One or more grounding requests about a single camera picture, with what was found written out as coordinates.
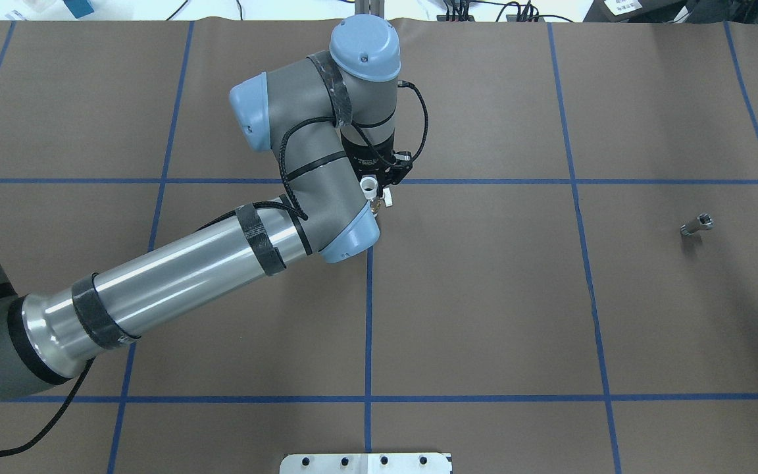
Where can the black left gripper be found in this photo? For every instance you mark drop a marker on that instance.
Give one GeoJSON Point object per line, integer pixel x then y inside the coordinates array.
{"type": "Point", "coordinates": [367, 156]}

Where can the white brass PPR valve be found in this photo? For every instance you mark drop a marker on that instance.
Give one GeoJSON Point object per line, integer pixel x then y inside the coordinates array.
{"type": "Point", "coordinates": [376, 194]}

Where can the chrome elbow pipe fitting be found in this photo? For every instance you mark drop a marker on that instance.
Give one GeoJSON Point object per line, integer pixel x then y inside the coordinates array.
{"type": "Point", "coordinates": [701, 222]}

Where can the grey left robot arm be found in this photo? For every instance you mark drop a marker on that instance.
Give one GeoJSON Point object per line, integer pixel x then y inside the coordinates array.
{"type": "Point", "coordinates": [329, 121]}

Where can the brown paper table mat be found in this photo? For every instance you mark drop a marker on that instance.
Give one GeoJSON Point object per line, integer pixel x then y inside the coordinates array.
{"type": "Point", "coordinates": [531, 305]}

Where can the black device with label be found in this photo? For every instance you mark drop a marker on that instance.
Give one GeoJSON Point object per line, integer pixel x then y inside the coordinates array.
{"type": "Point", "coordinates": [672, 12]}

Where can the blue box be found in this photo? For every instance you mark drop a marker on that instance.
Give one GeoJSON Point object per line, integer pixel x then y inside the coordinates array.
{"type": "Point", "coordinates": [79, 8]}

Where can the aluminium camera post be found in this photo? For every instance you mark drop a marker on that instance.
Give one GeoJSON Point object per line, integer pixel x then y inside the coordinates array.
{"type": "Point", "coordinates": [373, 7]}

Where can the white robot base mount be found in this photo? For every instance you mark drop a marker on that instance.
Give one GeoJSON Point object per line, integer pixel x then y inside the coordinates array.
{"type": "Point", "coordinates": [393, 462]}

